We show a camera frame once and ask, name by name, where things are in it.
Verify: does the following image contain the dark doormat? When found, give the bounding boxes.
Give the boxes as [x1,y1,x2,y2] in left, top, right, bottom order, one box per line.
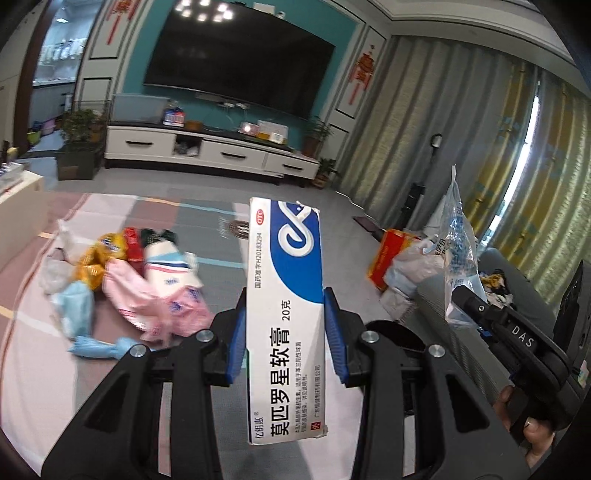
[353,216,386,234]

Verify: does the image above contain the white blue medicine box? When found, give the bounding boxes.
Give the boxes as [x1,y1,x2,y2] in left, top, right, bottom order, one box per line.
[246,197,329,446]

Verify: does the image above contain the large flat television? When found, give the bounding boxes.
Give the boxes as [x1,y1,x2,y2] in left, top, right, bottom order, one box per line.
[143,7,336,121]

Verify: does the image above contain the dark clothes pile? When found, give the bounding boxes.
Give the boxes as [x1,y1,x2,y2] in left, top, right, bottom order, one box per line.
[480,268,513,308]

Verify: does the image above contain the dark green snack packet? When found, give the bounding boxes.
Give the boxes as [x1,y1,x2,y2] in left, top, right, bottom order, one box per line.
[141,227,178,245]

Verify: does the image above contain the white television cabinet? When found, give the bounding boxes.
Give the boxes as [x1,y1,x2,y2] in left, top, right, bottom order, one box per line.
[104,121,321,188]

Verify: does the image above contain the grey striped curtain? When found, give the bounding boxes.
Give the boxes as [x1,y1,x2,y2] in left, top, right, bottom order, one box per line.
[339,34,541,241]

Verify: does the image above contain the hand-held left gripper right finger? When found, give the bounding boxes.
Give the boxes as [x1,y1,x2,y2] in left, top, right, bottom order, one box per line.
[323,286,532,480]

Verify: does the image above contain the person's right hand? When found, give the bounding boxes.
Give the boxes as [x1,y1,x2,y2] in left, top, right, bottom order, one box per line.
[492,385,557,469]

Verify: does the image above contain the white yellow box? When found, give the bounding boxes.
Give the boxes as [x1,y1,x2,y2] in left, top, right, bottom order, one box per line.
[256,120,289,144]

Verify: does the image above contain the black floor fan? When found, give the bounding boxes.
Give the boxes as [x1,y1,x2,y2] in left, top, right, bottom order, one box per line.
[429,133,444,185]

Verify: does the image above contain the white side table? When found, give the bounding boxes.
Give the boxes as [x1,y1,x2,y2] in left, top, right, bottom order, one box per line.
[0,168,47,232]

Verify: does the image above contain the black upright vacuum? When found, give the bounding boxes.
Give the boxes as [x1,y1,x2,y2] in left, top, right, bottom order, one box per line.
[409,182,426,223]

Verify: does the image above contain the pink grey patterned rug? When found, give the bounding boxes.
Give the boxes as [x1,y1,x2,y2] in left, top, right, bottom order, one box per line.
[0,191,416,480]

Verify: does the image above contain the pink plastic bag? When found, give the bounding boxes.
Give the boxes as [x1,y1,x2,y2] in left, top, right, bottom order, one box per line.
[102,259,215,344]

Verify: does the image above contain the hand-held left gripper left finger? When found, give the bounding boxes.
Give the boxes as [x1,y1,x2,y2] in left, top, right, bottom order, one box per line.
[41,287,247,480]

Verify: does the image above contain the tall potted plant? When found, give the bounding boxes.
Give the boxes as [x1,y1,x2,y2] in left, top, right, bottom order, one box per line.
[302,116,334,158]

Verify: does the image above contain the yellow snack packet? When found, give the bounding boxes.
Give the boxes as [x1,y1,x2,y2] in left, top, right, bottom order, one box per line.
[74,233,127,291]

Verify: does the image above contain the small potted plant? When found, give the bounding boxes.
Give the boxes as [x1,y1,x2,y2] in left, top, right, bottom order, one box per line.
[314,158,341,189]

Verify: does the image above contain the bushy potted plant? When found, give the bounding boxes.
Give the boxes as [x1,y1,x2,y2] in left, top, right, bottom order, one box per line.
[60,108,109,144]

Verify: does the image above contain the clear glass tank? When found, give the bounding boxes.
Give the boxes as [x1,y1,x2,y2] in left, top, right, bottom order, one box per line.
[111,93,168,126]

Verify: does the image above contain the red carton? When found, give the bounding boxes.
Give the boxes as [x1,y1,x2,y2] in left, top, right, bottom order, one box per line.
[367,229,416,291]

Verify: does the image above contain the grey sofa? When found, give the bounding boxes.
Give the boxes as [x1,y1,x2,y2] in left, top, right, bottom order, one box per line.
[402,247,568,384]

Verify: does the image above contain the light blue plastic bag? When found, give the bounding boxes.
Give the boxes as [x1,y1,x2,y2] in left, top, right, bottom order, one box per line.
[69,335,139,361]
[52,281,95,340]

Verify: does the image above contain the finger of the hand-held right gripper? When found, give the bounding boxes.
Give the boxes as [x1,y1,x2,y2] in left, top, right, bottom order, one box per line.
[471,319,497,341]
[454,285,502,324]

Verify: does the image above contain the yellow patterned sheer curtain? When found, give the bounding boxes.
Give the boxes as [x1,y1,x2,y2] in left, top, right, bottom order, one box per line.
[462,65,591,296]

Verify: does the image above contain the glass display cabinet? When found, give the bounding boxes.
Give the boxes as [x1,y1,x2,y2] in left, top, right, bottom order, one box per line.
[32,0,93,88]

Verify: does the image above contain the clear plastic bag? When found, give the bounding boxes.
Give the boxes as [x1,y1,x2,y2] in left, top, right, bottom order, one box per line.
[441,164,489,329]

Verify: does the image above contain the colourful plastic basins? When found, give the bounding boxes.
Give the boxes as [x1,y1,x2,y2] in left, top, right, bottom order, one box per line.
[28,117,63,141]

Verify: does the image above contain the white plastic bag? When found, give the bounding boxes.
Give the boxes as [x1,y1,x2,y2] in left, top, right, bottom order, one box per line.
[39,219,79,296]
[381,235,455,319]

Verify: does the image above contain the red knot wall decoration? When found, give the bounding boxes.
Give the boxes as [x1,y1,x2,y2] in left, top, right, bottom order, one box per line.
[349,52,376,104]
[107,0,139,44]

